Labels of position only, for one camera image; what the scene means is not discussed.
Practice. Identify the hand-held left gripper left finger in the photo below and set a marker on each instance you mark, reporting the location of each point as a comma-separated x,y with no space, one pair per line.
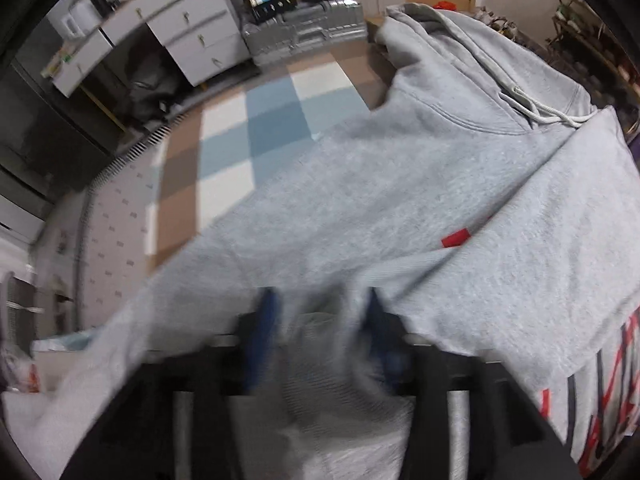
262,332

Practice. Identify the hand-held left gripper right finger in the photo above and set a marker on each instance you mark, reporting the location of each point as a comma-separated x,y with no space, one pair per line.
381,342

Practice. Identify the grey hoodie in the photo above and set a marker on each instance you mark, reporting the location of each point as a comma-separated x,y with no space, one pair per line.
400,185

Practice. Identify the grey red striped garment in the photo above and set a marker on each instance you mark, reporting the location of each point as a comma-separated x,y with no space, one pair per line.
610,385

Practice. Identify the black bag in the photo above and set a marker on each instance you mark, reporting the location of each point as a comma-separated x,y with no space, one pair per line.
150,80

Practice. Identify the silver suitcase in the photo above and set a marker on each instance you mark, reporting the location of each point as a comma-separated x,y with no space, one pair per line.
300,35

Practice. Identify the white drawer desk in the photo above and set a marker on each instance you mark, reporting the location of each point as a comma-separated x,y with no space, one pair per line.
200,35

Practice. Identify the cardboard box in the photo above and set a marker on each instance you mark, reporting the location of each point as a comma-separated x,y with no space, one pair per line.
375,25

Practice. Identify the dark box with lights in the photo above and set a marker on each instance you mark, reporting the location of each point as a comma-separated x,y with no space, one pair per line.
272,7

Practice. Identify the row of shoes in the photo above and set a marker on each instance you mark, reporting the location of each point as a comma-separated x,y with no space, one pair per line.
500,22

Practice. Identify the red bag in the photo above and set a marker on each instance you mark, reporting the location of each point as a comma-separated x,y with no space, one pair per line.
445,5

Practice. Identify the white appliance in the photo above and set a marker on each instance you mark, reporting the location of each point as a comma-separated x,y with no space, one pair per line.
75,17

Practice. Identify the shoe rack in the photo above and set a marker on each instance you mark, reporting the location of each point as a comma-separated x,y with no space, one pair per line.
585,35

